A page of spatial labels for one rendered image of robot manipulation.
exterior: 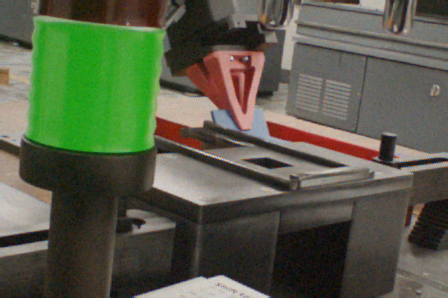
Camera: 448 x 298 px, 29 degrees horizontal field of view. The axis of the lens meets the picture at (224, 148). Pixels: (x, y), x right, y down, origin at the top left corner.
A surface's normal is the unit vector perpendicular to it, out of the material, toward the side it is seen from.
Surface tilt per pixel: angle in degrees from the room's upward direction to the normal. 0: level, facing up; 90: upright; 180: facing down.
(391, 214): 90
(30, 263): 90
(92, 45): 76
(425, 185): 90
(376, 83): 90
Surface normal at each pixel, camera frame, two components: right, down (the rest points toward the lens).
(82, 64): -0.04, -0.05
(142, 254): 0.70, 0.22
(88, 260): 0.38, 0.23
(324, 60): -0.74, 0.05
